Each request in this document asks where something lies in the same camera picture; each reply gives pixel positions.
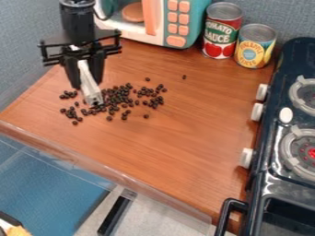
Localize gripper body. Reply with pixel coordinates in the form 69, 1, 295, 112
37, 29, 123, 67

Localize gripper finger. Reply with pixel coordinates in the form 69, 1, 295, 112
88, 48, 109, 85
63, 55, 83, 90

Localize grey sweeping tool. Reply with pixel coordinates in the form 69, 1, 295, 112
75, 59, 105, 106

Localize toy microwave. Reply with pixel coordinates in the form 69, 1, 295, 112
93, 0, 214, 50

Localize red tomato can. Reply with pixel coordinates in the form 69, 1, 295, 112
200, 1, 245, 60

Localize toy stove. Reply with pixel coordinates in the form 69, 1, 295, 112
213, 36, 315, 236

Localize yellow pineapple can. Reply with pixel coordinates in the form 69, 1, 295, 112
233, 23, 278, 70

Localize pile of black bits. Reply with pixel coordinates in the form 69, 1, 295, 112
57, 74, 189, 126

